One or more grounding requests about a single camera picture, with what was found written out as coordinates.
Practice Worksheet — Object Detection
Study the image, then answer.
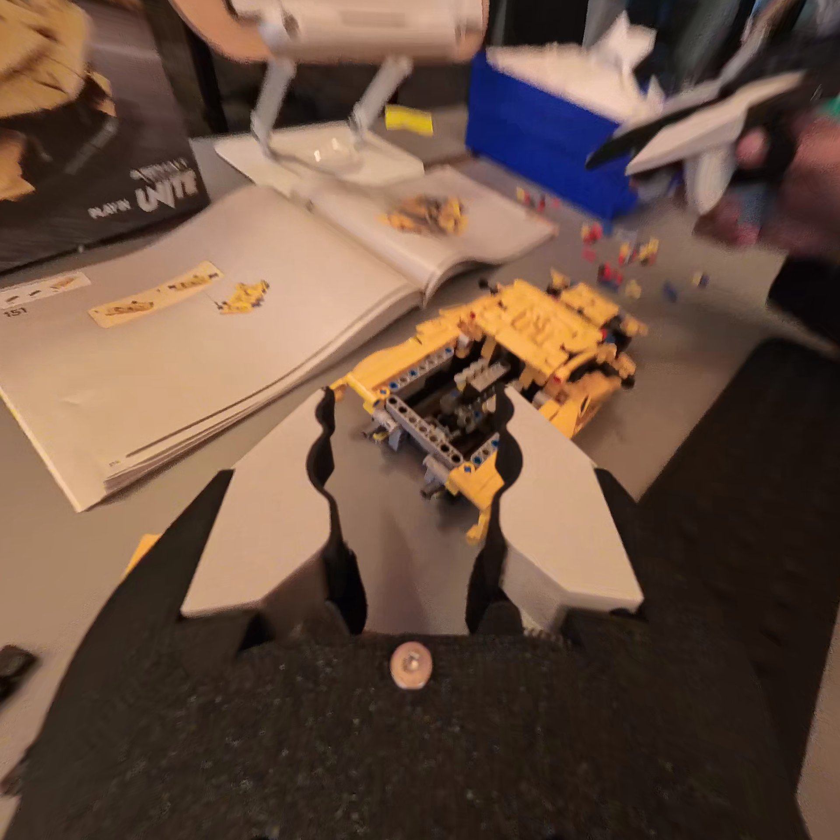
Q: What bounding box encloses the black toy car set box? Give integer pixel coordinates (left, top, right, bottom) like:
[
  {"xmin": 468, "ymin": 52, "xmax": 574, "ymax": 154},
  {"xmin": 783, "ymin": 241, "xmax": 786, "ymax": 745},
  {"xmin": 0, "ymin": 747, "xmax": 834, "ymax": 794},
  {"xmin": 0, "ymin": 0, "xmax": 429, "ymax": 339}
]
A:
[{"xmin": 0, "ymin": 0, "xmax": 211, "ymax": 273}]

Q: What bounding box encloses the yellow sticky label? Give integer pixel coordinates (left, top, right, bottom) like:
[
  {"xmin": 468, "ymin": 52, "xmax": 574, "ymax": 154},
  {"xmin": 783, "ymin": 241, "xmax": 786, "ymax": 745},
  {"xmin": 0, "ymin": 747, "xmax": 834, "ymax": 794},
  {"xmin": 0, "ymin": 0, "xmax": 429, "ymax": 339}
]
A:
[{"xmin": 384, "ymin": 104, "xmax": 435, "ymax": 137}]

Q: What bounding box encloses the person's right forearm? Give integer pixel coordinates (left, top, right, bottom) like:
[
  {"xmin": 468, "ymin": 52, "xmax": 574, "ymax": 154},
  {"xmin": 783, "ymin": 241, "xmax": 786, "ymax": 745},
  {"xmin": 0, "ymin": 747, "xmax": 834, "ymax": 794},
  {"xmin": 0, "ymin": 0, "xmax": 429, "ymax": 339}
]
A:
[{"xmin": 766, "ymin": 255, "xmax": 840, "ymax": 343}]

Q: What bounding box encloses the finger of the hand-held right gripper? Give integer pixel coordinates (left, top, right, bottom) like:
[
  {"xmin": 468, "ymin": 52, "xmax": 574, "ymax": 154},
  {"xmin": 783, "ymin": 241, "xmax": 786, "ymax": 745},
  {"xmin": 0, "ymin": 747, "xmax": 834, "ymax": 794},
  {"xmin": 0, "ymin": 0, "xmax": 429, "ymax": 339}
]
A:
[
  {"xmin": 625, "ymin": 70, "xmax": 808, "ymax": 178},
  {"xmin": 584, "ymin": 80, "xmax": 728, "ymax": 172}
]

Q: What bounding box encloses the person's right hand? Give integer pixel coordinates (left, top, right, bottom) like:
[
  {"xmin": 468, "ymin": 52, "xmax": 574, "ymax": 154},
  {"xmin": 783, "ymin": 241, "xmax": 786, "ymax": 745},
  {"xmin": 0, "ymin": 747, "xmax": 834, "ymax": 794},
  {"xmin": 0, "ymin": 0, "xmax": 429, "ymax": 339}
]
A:
[{"xmin": 694, "ymin": 110, "xmax": 840, "ymax": 258}]

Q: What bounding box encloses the yellow brick model car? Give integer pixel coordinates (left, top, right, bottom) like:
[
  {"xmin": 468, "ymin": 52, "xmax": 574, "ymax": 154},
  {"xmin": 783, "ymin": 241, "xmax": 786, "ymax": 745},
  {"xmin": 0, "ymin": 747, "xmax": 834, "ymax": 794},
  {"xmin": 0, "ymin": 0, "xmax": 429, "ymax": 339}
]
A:
[{"xmin": 328, "ymin": 269, "xmax": 651, "ymax": 546}]

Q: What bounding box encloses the pile of small coloured bricks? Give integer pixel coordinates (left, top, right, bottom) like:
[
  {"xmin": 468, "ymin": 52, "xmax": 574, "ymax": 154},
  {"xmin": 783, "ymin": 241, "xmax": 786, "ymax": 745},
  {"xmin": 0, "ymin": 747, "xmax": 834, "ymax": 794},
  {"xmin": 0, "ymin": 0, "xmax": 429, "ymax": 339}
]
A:
[{"xmin": 515, "ymin": 187, "xmax": 711, "ymax": 304}]

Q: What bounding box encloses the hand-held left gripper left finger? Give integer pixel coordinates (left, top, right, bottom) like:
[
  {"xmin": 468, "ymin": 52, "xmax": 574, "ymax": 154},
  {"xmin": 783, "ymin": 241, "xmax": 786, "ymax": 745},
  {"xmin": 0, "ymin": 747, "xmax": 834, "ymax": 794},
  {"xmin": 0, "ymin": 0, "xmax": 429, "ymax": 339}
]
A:
[{"xmin": 180, "ymin": 387, "xmax": 343, "ymax": 622}]

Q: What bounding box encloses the pile of small yellow bricks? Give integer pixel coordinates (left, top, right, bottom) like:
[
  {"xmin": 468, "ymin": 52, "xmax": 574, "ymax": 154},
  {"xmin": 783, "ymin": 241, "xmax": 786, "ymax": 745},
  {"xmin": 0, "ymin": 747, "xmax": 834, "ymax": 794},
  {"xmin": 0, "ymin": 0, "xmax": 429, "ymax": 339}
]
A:
[{"xmin": 123, "ymin": 533, "xmax": 163, "ymax": 578}]

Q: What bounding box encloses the blue plastic bin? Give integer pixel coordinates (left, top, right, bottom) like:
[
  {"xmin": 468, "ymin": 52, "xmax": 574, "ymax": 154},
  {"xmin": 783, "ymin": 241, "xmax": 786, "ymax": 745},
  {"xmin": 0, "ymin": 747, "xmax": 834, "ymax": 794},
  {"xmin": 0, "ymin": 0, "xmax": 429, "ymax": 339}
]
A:
[{"xmin": 465, "ymin": 49, "xmax": 664, "ymax": 222}]

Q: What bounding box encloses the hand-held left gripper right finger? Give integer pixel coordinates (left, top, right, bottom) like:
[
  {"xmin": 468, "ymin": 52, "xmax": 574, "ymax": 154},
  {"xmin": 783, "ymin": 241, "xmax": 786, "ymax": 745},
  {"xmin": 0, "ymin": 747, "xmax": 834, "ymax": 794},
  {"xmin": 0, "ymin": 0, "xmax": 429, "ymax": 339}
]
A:
[{"xmin": 492, "ymin": 386, "xmax": 645, "ymax": 632}]

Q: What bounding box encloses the black dotted rubber mat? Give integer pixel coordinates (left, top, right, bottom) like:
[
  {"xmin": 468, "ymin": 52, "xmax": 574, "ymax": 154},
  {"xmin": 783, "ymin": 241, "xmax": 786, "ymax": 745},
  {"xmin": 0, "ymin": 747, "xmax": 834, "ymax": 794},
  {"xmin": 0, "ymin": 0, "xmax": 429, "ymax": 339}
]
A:
[{"xmin": 637, "ymin": 338, "xmax": 840, "ymax": 788}]

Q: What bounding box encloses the open instruction booklet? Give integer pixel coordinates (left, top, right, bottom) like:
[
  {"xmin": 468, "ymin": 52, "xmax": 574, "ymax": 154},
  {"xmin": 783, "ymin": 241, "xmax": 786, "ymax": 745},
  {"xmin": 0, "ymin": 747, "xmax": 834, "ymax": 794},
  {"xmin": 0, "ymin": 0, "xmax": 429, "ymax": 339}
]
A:
[{"xmin": 0, "ymin": 164, "xmax": 559, "ymax": 513}]

